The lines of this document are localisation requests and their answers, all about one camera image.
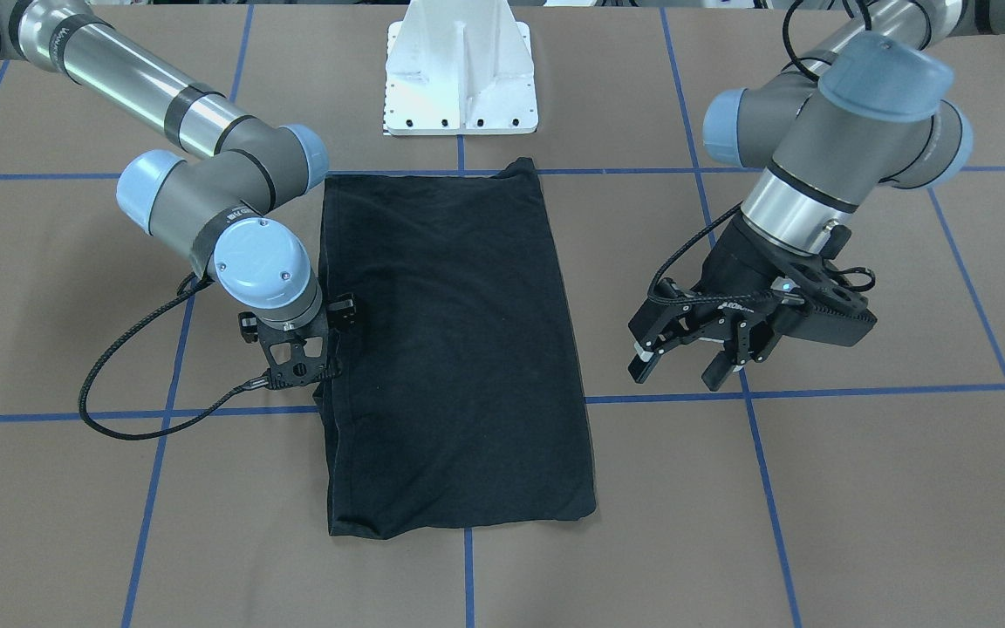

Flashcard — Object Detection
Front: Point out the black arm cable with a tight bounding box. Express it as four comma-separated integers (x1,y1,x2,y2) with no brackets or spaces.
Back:
646,0,879,306

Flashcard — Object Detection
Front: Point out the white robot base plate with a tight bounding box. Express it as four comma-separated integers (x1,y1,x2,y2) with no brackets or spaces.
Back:
383,1,539,136

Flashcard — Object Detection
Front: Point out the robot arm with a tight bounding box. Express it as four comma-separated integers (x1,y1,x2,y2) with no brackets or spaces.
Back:
627,1,1005,391
0,1,352,389

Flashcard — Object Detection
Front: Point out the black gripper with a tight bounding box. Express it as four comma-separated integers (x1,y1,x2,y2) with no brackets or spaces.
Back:
627,214,877,383
236,295,358,391

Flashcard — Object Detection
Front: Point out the black graphic t-shirt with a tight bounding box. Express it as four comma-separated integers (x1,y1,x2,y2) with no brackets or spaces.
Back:
319,158,597,540

